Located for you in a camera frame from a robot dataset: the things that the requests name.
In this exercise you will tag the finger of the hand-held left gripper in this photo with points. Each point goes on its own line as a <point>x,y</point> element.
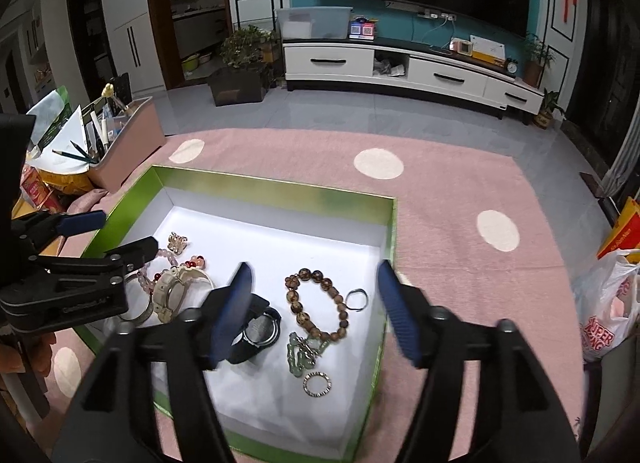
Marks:
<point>80,223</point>
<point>135,252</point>

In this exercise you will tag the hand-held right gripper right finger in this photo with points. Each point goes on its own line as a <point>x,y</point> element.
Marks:
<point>402,318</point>

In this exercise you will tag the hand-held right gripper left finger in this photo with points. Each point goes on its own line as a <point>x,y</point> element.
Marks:
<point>230,323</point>

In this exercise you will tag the black wrist watch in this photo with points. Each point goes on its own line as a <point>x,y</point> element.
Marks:
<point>260,330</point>

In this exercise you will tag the gold brooch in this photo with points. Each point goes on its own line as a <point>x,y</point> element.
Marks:
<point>177,242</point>

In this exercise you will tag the green jade pendant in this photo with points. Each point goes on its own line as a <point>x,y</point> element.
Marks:
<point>295,358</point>

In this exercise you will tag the silver rhinestone hoop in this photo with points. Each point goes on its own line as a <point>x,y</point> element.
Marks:
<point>304,385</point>

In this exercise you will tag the green cardboard box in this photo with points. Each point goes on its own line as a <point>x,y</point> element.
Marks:
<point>280,203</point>

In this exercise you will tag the person's left hand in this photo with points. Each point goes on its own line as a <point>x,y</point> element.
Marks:
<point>25,355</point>

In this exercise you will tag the orange snack packets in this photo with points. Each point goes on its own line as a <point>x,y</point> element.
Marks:
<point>60,183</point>

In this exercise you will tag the pink polka dot tablecloth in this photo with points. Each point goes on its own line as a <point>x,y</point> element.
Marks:
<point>450,293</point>

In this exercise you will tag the white wrist watch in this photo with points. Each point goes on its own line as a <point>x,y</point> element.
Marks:
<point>167,295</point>

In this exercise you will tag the white papers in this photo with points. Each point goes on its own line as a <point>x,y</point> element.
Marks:
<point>65,138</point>

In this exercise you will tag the bunch of pens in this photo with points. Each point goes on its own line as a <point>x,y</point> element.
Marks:
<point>102,135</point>

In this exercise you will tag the pink pen holder box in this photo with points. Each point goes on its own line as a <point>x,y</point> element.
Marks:
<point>135,143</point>

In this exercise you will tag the green and white bag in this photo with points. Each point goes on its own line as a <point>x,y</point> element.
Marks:
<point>55,108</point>

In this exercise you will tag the yellow toy-topped pen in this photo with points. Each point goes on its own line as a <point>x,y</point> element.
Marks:
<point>108,91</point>

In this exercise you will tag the dark planter with green plants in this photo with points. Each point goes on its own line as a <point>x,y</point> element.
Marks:
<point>237,83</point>

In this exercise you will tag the white plastic bag red print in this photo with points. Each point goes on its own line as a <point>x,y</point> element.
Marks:
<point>607,313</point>

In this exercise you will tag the yellow and red bag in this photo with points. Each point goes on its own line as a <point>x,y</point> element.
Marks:
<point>622,233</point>

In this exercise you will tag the small potted floor plant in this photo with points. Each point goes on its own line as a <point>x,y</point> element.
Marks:
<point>544,118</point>

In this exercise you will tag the crumpled bag in cabinet shelf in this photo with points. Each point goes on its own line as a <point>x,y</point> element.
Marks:
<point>389,69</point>

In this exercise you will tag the white television cabinet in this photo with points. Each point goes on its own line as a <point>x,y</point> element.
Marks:
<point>325,63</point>

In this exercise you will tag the striped curtain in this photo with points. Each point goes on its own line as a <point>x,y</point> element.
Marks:
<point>622,163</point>

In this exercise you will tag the black alarm clock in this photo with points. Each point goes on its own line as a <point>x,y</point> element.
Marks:
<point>511,66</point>

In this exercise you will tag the small white device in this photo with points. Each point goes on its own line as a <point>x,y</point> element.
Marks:
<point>461,48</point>

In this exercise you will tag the potted plant in brown pot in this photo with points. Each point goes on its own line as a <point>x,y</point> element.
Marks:
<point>532,73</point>

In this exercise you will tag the desk calendar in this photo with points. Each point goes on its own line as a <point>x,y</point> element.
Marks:
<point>487,49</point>

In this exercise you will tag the clear plastic storage box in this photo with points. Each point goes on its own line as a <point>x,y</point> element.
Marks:
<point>312,25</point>

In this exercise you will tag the small colourful display box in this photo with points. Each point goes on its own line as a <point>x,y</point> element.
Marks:
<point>362,29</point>

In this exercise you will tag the white wall power strip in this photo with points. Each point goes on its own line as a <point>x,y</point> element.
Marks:
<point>437,15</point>

